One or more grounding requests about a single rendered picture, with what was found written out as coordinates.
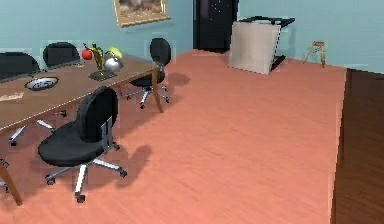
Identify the black tall cabinet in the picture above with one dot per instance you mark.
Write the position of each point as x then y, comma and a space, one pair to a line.
215, 25

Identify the red apple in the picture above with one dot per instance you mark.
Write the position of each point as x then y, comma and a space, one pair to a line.
87, 54

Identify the small wooden stool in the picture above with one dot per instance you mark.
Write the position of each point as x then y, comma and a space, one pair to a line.
316, 51

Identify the yellow green round fruit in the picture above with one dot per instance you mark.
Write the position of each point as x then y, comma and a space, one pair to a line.
115, 52

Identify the green yellow statuette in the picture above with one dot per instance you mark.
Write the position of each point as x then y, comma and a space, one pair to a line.
98, 58

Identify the brown wooden table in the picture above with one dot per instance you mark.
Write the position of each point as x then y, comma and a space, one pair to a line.
76, 87

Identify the silver metal kettle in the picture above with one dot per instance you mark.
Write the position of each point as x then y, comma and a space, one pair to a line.
113, 63

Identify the white panel black frame shelf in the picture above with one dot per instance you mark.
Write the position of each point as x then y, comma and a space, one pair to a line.
255, 46

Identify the black swivel office chair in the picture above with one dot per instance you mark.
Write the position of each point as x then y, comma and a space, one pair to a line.
159, 53
15, 65
60, 54
83, 133

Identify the gold framed wall picture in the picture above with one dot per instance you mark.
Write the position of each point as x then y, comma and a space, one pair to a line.
141, 11

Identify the white patterned plate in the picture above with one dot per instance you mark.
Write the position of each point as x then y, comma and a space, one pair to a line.
41, 83

